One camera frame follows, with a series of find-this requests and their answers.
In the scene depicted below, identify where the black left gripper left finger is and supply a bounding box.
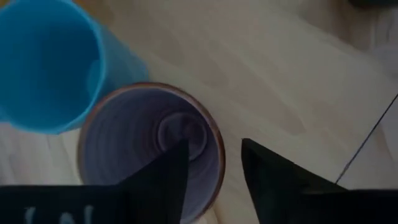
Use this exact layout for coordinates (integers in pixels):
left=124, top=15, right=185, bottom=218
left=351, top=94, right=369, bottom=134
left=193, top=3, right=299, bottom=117
left=118, top=139, right=190, bottom=224

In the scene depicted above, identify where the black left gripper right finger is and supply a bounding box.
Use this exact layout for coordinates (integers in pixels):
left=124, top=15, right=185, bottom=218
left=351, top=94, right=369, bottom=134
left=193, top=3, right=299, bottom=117
left=241, top=138, right=349, bottom=224

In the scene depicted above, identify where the purple mug with brown rim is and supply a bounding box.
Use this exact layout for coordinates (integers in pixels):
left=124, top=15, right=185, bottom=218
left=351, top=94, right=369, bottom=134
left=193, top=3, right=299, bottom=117
left=76, top=82, right=226, bottom=224

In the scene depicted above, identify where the blue mug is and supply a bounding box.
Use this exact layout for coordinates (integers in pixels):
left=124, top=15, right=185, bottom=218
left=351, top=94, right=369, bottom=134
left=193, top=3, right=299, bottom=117
left=0, top=0, right=150, bottom=136

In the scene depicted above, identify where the wooden shelf with black frame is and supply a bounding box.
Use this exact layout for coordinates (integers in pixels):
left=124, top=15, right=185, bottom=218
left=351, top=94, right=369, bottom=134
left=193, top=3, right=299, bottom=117
left=62, top=0, right=398, bottom=224

